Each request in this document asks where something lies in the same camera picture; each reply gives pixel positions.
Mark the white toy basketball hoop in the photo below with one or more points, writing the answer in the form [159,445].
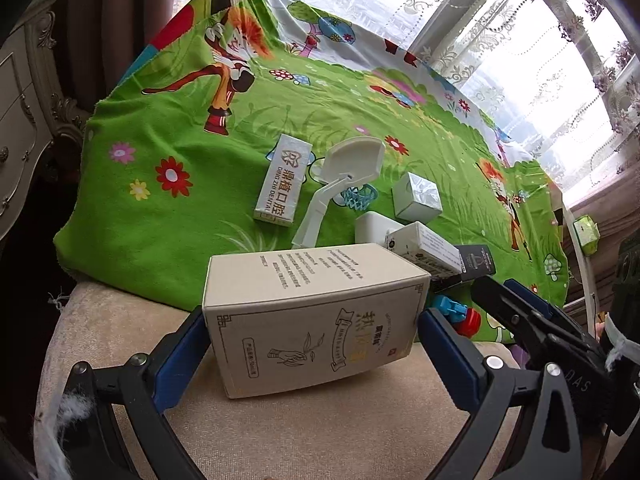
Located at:
[350,160]

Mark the white window frame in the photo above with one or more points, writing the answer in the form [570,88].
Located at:
[470,25]

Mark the red and blue toy car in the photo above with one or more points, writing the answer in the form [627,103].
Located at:
[457,312]

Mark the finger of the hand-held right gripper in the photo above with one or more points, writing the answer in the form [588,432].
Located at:
[520,315]
[537,299]

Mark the black box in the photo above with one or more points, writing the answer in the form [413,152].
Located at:
[477,260]

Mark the beige box with hand drawing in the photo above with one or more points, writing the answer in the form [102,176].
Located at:
[310,320]

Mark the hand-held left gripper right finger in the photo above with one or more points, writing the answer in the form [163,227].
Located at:
[445,355]

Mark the green tissue pack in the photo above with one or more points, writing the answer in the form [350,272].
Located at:
[586,232]

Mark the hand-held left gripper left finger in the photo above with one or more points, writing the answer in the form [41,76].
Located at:
[177,360]

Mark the white ornate cabinet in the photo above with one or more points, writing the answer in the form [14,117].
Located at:
[20,110]

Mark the white medicine box with barcode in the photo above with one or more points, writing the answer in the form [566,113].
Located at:
[425,250]

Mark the narrow white box gold print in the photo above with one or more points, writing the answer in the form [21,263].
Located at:
[282,182]

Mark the white lace curtain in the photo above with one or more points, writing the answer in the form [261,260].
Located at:
[550,85]

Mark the small plain white box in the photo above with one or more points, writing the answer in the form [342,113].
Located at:
[372,227]

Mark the green cartoon printed blanket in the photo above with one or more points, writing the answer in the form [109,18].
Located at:
[175,125]

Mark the white cube box shiny wrap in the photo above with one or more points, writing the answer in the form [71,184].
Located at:
[415,197]

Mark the brown curtain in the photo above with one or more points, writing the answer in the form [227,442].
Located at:
[110,20]
[617,210]

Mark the beige plush cushion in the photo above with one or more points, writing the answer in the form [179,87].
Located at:
[300,435]

